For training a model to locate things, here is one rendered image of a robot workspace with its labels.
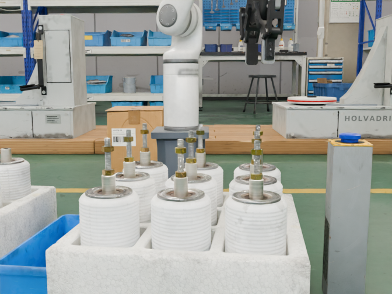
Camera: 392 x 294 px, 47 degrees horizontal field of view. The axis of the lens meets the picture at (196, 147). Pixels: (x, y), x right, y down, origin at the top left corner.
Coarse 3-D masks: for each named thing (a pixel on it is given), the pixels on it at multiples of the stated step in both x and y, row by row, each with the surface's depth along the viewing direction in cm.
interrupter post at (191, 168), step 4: (188, 164) 82; (192, 164) 82; (196, 164) 83; (188, 168) 82; (192, 168) 82; (196, 168) 83; (188, 172) 82; (192, 172) 82; (196, 172) 83; (188, 176) 82; (192, 176) 82; (196, 176) 83
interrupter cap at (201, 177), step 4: (172, 176) 84; (200, 176) 85; (204, 176) 84; (208, 176) 84; (172, 180) 82; (188, 180) 81; (192, 180) 81; (196, 180) 81; (200, 180) 80; (204, 180) 81; (208, 180) 81
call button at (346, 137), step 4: (344, 132) 87; (348, 132) 87; (340, 136) 85; (344, 136) 84; (348, 136) 84; (352, 136) 84; (356, 136) 84; (360, 136) 84; (344, 140) 85; (348, 140) 84; (352, 140) 84; (356, 140) 84
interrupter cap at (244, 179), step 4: (240, 176) 84; (244, 176) 84; (248, 176) 84; (264, 176) 84; (268, 176) 84; (236, 180) 81; (240, 180) 81; (244, 180) 81; (248, 180) 82; (264, 180) 82; (268, 180) 81; (272, 180) 81; (276, 180) 81; (248, 184) 79; (264, 184) 78; (268, 184) 79
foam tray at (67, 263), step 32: (224, 192) 102; (224, 224) 80; (288, 224) 80; (64, 256) 68; (96, 256) 67; (128, 256) 66; (160, 256) 66; (192, 256) 66; (224, 256) 65; (256, 256) 65; (288, 256) 65; (64, 288) 69; (96, 288) 68; (128, 288) 67; (160, 288) 66; (192, 288) 66; (224, 288) 65; (256, 288) 64; (288, 288) 64
